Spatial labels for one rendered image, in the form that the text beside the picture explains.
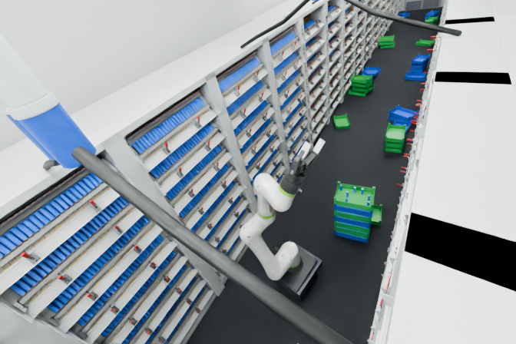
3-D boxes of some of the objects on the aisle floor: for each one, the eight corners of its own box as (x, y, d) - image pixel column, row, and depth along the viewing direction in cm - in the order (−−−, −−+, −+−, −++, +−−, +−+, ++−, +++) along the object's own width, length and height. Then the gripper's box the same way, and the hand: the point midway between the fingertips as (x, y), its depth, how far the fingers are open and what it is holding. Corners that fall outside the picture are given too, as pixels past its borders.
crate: (347, 219, 242) (348, 214, 237) (350, 203, 255) (350, 199, 251) (380, 226, 229) (381, 221, 224) (381, 209, 243) (382, 204, 238)
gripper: (312, 177, 119) (334, 143, 110) (285, 191, 100) (309, 150, 91) (300, 168, 123) (321, 133, 113) (272, 180, 104) (294, 139, 94)
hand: (314, 143), depth 102 cm, fingers open, 13 cm apart
